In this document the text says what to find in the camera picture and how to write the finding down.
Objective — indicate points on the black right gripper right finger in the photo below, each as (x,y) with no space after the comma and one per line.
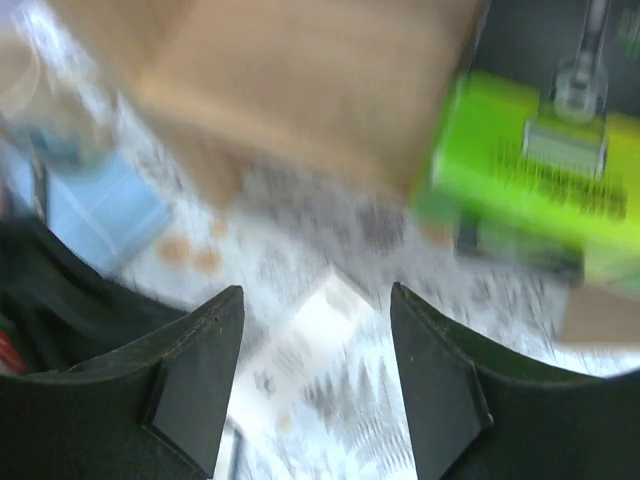
(479,410)

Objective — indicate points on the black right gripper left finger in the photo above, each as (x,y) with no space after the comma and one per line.
(152,409)

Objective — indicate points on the white Harry's razor box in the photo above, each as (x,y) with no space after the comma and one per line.
(267,399)

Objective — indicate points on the green black Gillette razor box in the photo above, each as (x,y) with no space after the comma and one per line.
(536,154)

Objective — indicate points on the wooden two-tier shelf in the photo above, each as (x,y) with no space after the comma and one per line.
(351,89)

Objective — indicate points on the floral patterned tablecloth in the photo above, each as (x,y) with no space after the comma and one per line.
(320,262)

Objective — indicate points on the blue checked cloth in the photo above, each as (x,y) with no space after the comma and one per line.
(106,216)

